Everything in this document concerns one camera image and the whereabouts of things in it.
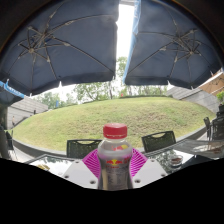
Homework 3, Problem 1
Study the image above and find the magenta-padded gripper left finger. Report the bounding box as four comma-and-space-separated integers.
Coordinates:
61, 148, 101, 190

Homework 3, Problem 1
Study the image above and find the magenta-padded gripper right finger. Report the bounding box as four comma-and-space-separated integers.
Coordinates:
129, 148, 168, 190

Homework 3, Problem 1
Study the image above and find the red-capped clear drink bottle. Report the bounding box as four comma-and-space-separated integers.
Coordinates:
96, 122, 134, 191

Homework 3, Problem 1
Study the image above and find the black mesh-back chair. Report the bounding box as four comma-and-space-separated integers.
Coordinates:
141, 130, 177, 154
66, 138, 103, 159

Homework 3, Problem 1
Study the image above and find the small round ashtray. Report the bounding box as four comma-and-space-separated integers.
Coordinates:
169, 154, 184, 167

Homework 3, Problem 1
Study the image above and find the group of dark chairs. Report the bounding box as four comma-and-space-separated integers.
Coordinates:
203, 114, 224, 141

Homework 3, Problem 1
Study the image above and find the blue parasol with white print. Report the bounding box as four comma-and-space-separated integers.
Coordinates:
0, 79, 26, 108

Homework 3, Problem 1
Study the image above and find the tan parasol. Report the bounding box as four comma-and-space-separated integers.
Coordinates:
199, 71, 224, 96

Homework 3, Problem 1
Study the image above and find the large dark blue parasol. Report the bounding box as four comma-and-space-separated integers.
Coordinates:
122, 0, 224, 90
0, 0, 120, 97

